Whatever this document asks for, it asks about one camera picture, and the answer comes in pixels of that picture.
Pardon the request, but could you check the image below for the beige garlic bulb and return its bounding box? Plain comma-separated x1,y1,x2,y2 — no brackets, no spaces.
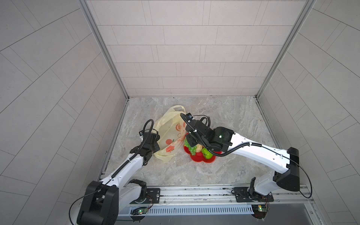
196,144,203,153

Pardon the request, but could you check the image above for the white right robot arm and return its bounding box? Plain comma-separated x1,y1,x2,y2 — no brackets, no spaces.
181,113,300,202

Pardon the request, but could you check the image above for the green circuit board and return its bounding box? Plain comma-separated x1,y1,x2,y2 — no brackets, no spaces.
252,205,268,219
131,207,149,216

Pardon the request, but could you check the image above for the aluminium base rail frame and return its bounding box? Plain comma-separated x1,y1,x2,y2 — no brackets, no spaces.
117,185,314,221

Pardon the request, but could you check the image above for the right green circuit board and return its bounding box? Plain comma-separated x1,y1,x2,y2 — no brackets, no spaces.
252,205,268,219

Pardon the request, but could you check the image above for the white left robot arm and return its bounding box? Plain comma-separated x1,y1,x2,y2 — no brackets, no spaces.
75,130,160,225

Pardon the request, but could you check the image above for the red flower-shaped plastic plate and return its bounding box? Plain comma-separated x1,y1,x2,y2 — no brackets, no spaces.
183,133,216,163

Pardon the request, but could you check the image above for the cream plastic fruit-print bag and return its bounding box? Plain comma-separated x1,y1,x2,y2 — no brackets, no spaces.
154,105,186,163

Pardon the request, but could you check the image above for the green grape bunch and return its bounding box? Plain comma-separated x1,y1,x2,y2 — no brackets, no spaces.
184,138,197,156

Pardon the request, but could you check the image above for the green star fruit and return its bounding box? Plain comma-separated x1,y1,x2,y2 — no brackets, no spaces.
201,148,214,160

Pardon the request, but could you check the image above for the left green circuit board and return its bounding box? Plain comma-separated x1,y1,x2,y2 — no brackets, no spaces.
131,207,149,216

